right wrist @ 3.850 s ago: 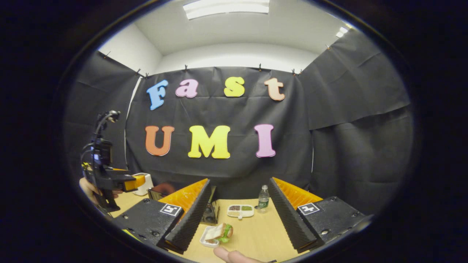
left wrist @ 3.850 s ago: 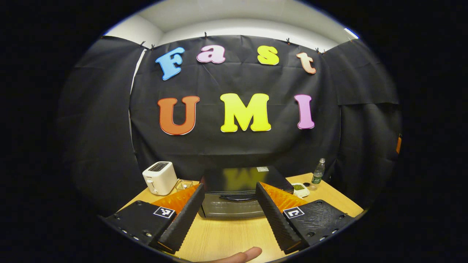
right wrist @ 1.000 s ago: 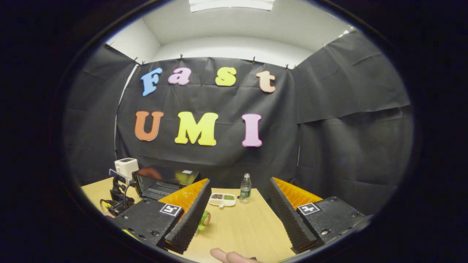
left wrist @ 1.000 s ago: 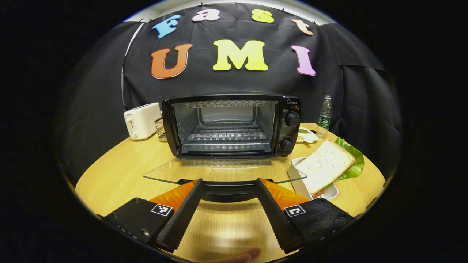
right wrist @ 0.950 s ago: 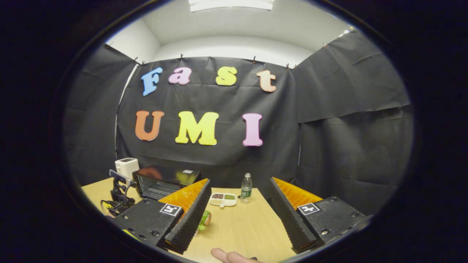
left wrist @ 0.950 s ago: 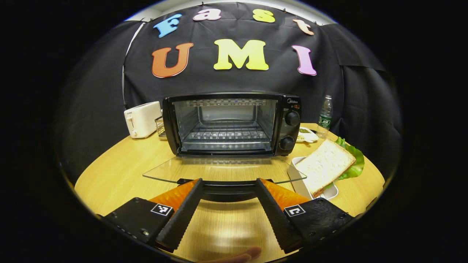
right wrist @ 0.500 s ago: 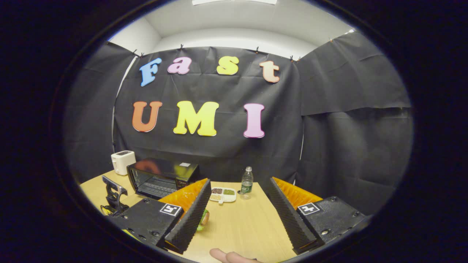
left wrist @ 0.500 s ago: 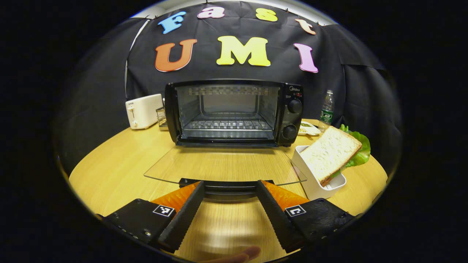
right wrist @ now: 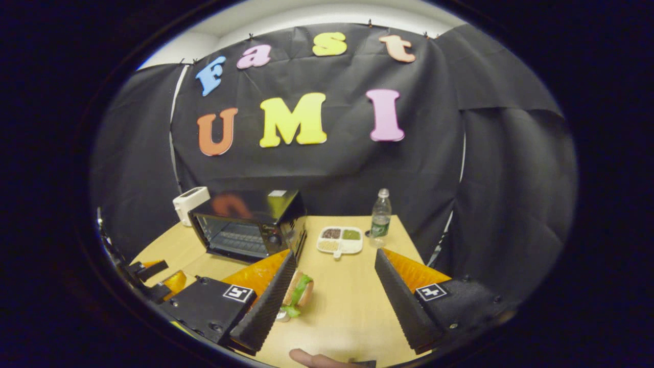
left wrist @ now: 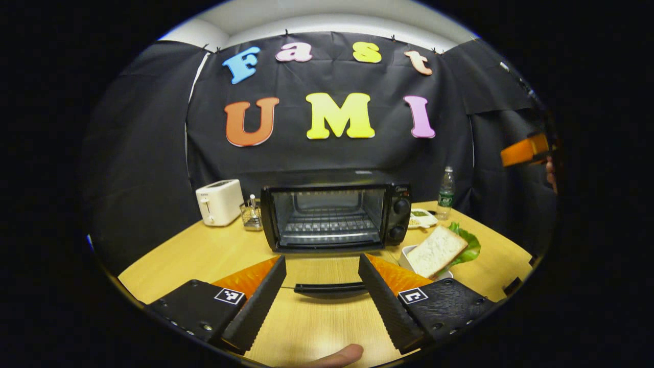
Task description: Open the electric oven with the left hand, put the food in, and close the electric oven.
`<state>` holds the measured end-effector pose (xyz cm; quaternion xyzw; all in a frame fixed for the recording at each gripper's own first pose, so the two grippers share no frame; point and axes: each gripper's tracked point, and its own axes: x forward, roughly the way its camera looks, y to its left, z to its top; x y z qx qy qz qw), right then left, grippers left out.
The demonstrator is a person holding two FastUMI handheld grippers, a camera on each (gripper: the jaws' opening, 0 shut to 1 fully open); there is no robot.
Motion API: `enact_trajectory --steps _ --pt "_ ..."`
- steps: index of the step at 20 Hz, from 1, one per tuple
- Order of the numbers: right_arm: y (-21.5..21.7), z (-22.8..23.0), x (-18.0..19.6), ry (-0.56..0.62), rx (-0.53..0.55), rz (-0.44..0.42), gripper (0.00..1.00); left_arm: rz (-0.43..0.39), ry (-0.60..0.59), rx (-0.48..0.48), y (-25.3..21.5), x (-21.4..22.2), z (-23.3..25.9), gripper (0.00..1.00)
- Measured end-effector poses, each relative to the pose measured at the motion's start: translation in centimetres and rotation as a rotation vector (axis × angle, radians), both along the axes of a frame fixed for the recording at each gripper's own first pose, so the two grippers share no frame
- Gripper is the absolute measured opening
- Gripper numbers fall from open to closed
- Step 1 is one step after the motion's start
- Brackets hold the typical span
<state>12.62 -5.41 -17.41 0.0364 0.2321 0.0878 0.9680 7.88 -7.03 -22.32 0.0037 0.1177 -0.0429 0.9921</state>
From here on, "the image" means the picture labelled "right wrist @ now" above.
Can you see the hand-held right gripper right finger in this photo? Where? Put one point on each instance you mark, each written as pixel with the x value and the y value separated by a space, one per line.
pixel 403 301

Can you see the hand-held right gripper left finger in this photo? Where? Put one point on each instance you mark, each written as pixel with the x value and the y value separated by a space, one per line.
pixel 265 301

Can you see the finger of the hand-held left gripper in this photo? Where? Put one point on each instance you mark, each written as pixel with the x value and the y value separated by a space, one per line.
pixel 152 269
pixel 175 282

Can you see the lettuce sandwich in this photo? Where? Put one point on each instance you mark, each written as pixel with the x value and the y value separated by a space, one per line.
pixel 299 294

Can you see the black electric oven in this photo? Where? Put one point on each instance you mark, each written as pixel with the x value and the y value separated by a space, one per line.
pixel 245 204

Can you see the white toaster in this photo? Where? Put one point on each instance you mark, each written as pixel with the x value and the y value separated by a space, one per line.
pixel 190 202

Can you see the clear plastic water bottle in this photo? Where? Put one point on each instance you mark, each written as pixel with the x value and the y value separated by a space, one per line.
pixel 380 220

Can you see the white divided dish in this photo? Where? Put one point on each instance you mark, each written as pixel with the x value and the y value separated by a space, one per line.
pixel 340 240

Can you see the black backdrop cloth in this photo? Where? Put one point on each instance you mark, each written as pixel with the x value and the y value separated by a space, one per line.
pixel 332 168

